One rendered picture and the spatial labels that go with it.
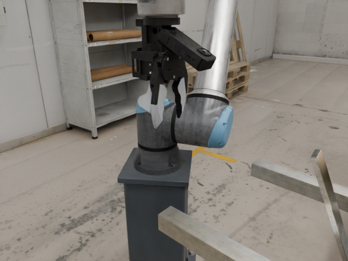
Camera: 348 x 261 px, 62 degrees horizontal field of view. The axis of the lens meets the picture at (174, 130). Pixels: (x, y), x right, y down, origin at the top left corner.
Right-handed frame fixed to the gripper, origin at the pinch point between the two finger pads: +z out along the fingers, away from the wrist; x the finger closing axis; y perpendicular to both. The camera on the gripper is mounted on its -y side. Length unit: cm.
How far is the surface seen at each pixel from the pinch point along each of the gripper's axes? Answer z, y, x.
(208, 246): 8.1, -20.8, 19.1
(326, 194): -4.2, -32.7, 17.6
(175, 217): 7.7, -14.0, 17.4
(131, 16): -15, 209, -204
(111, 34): 0, 185, -151
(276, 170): 8.1, -21.4, -6.4
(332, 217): -1.2, -33.6, 16.5
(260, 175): 10.2, -18.4, -6.2
